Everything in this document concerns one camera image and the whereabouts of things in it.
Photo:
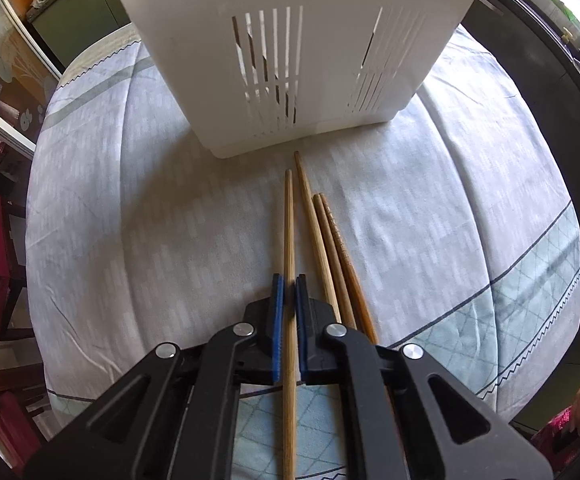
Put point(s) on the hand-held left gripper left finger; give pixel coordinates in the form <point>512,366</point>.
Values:
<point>277,330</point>

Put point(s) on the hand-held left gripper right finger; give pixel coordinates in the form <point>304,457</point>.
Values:
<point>302,330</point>

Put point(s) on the light bamboo chopstick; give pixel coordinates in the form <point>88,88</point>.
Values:
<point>236,30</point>
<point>289,235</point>

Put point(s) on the white plastic utensil holder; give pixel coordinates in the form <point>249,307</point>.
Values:
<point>194,35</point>

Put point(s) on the dark wooden chopstick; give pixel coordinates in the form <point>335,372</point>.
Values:
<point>350,270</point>
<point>331,260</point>

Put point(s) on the grey checked tablecloth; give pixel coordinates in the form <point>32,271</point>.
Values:
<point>169,220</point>

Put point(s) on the red patterned clothing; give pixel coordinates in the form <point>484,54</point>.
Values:
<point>557,432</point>

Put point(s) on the glass sliding door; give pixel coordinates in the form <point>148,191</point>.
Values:
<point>9,60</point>

